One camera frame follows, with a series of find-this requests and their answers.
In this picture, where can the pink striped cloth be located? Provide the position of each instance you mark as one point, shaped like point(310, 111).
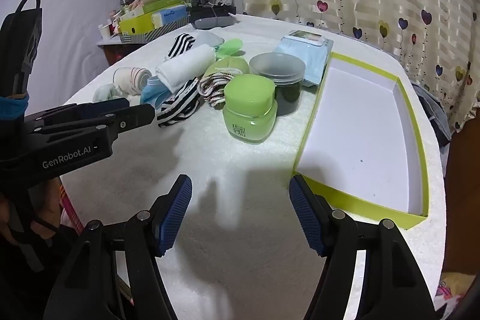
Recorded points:
point(71, 211)

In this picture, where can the pale blue sock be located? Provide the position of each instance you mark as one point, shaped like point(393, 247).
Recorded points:
point(107, 93)

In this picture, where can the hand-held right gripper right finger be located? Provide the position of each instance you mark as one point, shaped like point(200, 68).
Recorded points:
point(305, 218)

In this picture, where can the grey-blue jacket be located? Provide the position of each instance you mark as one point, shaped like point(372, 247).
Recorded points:
point(431, 110)

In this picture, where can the white towel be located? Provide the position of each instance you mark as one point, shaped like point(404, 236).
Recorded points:
point(183, 67)

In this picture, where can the green-edged white box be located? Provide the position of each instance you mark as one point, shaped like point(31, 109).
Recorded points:
point(360, 125)

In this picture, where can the blue face mask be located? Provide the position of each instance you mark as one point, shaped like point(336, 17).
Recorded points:
point(155, 92)

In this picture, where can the brown wooden wardrobe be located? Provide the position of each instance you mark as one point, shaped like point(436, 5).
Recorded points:
point(463, 192)

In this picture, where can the pink striped sock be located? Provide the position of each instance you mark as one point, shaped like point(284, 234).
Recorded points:
point(131, 78)

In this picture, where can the blue white tissue pack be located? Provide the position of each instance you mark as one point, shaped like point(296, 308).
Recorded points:
point(170, 16)

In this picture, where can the colourful printed cloth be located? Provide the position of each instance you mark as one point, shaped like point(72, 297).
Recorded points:
point(453, 295)

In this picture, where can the pale blue wet wipes pack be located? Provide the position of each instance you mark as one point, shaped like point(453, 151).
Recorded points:
point(311, 54)

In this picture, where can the light grey-blue sock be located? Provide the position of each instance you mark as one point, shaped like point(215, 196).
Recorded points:
point(208, 40)

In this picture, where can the green cream jar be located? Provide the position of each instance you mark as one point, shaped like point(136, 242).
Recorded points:
point(247, 98)

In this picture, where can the green sock with brown-striped cuff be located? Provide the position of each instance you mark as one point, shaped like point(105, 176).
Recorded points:
point(227, 67)

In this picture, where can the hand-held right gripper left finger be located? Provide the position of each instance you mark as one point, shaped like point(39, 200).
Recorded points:
point(176, 215)

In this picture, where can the green glove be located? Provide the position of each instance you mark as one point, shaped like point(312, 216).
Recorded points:
point(228, 47)

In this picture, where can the black white striped sock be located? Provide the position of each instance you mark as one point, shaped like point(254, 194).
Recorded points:
point(180, 104)
point(180, 44)

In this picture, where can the red-brown wooden cabinet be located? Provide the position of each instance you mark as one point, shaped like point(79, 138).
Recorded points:
point(112, 54)

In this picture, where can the green cardboard box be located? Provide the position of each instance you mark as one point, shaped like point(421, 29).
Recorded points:
point(137, 24)

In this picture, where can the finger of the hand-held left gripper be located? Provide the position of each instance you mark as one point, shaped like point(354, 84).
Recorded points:
point(108, 105)
point(137, 115)

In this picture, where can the dark jar with frosted lid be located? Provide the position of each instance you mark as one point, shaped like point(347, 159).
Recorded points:
point(277, 67)

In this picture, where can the striped pattern box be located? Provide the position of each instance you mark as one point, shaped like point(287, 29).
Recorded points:
point(157, 33)

